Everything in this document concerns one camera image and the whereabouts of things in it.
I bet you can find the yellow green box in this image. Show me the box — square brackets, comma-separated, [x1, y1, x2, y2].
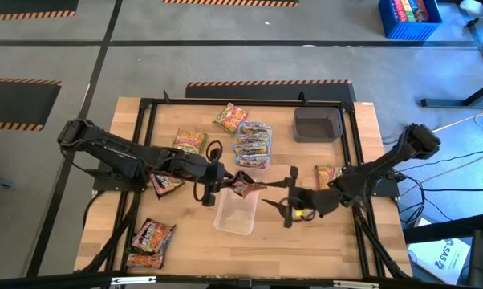
[401, 0, 417, 23]

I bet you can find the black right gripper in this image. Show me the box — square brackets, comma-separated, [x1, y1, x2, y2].
[259, 165, 339, 229]

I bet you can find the black metal beam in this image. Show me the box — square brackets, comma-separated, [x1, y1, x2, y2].
[403, 211, 483, 245]

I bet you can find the black hazard-striped floor mat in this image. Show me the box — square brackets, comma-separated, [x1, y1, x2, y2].
[185, 79, 357, 104]
[163, 0, 301, 8]
[0, 0, 80, 23]
[0, 76, 63, 132]

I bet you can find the black desk leg frame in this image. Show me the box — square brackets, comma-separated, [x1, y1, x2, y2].
[420, 0, 483, 109]

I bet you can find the white cardboard box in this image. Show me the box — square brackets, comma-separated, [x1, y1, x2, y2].
[408, 238, 472, 286]

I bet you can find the black floor cable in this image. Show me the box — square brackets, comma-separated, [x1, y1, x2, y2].
[401, 185, 483, 226]

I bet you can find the yellow-green snack packet top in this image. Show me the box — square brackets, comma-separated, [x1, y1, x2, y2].
[212, 102, 249, 136]

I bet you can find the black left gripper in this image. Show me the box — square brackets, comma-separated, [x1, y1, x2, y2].
[192, 146, 240, 208]

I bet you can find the white object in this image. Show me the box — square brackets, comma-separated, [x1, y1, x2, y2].
[460, 0, 483, 17]

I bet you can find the brown box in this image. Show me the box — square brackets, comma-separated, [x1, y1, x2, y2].
[415, 0, 431, 23]

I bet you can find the blue plastic crate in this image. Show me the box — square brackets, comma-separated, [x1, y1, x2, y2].
[378, 0, 444, 41]

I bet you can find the pink chili ramen noodle pack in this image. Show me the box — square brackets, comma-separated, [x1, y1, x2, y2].
[314, 165, 343, 191]
[172, 128, 209, 156]

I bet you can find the yellow floor cable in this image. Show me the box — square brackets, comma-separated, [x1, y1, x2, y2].
[432, 105, 483, 133]

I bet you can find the red box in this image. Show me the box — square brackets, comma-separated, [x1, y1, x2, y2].
[392, 0, 406, 23]

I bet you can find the black aluminium table frame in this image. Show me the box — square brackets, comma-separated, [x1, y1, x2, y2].
[75, 90, 413, 289]

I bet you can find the black fire noodle pack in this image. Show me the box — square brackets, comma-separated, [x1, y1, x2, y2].
[229, 170, 268, 199]
[124, 250, 165, 271]
[130, 217, 177, 255]
[148, 172, 185, 201]

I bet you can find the grey plastic bin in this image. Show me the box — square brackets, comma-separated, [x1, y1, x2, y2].
[292, 106, 344, 144]

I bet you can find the silver aluminium bracket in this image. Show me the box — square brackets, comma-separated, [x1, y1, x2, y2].
[332, 279, 381, 289]
[111, 275, 157, 286]

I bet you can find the clear plastic bin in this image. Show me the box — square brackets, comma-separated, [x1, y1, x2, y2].
[231, 120, 274, 171]
[213, 186, 261, 237]

